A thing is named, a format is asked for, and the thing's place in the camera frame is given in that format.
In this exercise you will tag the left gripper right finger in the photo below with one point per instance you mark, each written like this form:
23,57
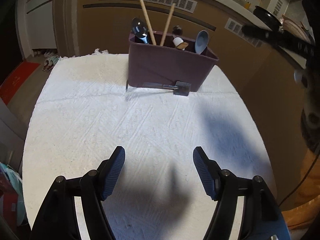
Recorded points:
209,172

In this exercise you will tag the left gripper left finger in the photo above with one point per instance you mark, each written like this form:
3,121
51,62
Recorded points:
111,169

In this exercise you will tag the blue plastic spoon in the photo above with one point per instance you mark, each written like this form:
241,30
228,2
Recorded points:
201,41

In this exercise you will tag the small shovel-shaped metal spoon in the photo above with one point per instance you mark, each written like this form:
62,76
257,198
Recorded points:
179,88

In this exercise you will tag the wooden spoon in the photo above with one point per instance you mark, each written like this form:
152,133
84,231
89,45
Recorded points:
182,45

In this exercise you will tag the white plastic spoon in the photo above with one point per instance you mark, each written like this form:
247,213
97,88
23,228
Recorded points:
177,41

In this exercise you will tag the wooden chopstick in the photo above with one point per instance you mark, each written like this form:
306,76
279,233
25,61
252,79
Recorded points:
167,24
148,22

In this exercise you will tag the large dark metal spoon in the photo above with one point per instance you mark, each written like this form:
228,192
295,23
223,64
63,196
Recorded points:
140,30

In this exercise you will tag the orange sleeve forearm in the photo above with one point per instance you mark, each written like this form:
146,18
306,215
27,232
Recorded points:
307,202

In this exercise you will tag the black pot on counter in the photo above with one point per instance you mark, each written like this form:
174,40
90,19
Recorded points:
267,18

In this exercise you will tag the white textured table cloth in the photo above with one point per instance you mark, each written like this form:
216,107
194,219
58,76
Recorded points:
85,111

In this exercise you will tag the dark purple utensil holder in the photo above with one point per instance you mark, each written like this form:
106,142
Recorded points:
167,65

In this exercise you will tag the red floor mat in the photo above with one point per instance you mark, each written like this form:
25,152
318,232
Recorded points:
17,77

